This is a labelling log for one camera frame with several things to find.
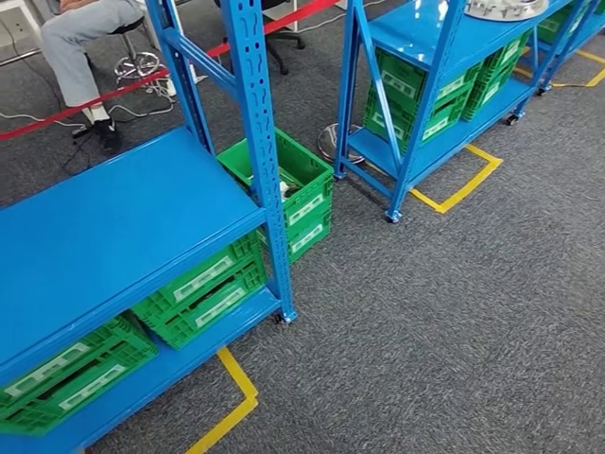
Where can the blue metal shelf rack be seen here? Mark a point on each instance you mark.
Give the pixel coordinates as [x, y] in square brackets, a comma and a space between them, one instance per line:
[118, 207]
[444, 144]
[593, 31]

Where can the chrome stanchion round base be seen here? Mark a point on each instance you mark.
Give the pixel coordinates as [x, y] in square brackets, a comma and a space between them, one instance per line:
[328, 144]

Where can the black chair base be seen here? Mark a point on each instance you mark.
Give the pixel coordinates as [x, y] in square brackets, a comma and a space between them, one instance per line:
[284, 41]

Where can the red barrier belt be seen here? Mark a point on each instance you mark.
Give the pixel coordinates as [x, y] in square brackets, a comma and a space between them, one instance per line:
[56, 116]

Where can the chrome stool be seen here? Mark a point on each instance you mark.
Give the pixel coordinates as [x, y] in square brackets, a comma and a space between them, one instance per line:
[137, 62]

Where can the person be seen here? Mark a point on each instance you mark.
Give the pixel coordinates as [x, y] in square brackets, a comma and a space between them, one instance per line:
[75, 62]

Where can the white desk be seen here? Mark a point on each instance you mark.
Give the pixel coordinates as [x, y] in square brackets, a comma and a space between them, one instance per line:
[19, 19]

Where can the grey plastic wheel hubcap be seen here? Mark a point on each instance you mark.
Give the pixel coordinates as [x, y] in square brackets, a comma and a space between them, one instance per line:
[505, 9]

